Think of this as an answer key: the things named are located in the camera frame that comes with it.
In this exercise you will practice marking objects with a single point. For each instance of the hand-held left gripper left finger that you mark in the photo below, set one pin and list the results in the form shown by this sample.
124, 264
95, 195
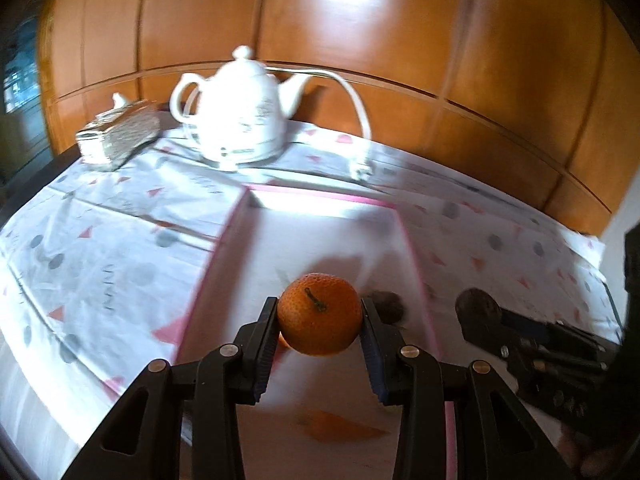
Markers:
265, 342

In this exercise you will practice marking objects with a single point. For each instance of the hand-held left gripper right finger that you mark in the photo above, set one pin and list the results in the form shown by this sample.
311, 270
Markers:
372, 347

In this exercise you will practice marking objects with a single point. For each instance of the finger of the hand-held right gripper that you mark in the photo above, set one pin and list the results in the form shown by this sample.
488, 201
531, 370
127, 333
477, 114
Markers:
540, 331
520, 362

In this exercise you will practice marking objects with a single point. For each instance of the oblong dark beet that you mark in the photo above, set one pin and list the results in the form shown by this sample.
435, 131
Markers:
389, 306

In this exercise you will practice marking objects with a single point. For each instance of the orange with stem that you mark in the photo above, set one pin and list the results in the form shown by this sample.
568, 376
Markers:
320, 314

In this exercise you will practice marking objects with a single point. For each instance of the white tray with pink rim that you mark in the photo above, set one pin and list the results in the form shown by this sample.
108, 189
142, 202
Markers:
320, 235

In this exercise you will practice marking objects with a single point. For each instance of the patterned white tablecloth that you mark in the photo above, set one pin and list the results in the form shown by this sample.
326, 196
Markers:
100, 240

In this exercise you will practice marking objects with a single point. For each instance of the white ceramic kettle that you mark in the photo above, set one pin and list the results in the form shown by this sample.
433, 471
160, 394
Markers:
240, 110

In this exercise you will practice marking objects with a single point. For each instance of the silver tissue box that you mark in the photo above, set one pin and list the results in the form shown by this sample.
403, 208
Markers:
117, 135

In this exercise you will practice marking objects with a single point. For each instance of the wooden wardrobe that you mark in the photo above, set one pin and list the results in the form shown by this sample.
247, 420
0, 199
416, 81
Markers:
350, 20

